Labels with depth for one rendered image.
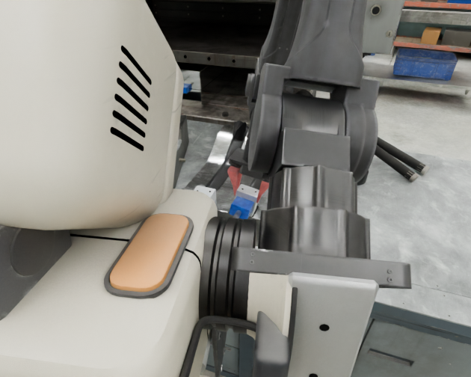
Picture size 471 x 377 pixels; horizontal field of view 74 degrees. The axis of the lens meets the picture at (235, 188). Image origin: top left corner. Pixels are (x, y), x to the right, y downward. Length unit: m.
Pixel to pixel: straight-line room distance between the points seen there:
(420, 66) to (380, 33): 2.96
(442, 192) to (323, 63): 0.90
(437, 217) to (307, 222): 0.82
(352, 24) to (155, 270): 0.24
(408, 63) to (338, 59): 4.06
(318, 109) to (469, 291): 0.66
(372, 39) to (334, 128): 1.16
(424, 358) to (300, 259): 0.83
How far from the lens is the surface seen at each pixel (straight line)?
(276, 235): 0.23
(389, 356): 1.06
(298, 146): 0.25
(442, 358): 1.02
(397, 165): 1.14
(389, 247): 0.87
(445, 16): 4.10
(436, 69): 4.39
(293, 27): 0.55
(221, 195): 0.80
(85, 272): 0.20
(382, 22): 1.42
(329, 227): 0.22
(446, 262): 0.90
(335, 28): 0.30
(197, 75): 1.53
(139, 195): 0.20
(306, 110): 0.28
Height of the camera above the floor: 1.37
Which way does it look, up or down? 36 degrees down
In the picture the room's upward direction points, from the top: straight up
